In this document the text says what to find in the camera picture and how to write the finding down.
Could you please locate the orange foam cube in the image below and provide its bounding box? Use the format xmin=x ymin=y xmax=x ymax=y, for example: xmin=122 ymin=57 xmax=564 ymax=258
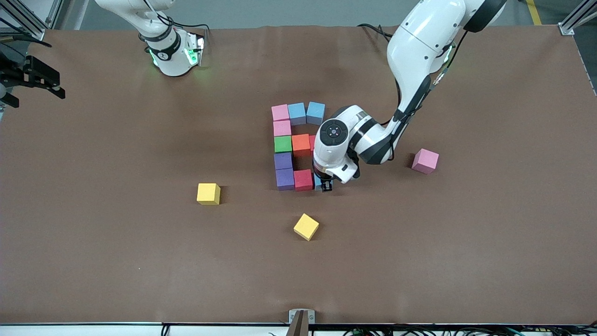
xmin=292 ymin=134 xmax=311 ymax=157

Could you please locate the yellow foam cube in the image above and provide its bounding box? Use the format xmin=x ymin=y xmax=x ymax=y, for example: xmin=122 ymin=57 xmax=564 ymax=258
xmin=196 ymin=183 xmax=221 ymax=206
xmin=293 ymin=213 xmax=320 ymax=241

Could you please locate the large table mat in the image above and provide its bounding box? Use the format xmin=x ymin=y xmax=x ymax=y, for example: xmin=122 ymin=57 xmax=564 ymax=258
xmin=0 ymin=23 xmax=597 ymax=326

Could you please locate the aluminium frame profile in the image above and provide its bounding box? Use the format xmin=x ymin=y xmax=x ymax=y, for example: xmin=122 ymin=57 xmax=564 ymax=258
xmin=46 ymin=0 xmax=64 ymax=29
xmin=558 ymin=0 xmax=597 ymax=36
xmin=0 ymin=0 xmax=46 ymax=42

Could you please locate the grey metal bracket plate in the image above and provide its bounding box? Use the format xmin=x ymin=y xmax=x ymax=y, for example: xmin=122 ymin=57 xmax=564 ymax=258
xmin=289 ymin=309 xmax=316 ymax=324

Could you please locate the black arm base cable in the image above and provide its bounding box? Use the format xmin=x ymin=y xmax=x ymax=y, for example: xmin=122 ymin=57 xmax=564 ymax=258
xmin=357 ymin=22 xmax=397 ymax=43

